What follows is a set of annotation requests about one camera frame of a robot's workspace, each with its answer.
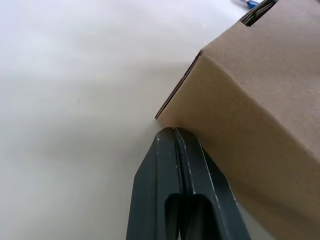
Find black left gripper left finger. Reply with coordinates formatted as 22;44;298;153
126;126;186;240

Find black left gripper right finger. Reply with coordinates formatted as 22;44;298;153
174;127;252;240

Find brown cardboard box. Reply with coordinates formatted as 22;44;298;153
154;0;320;240

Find blue plastic object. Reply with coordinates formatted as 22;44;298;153
233;0;262;10

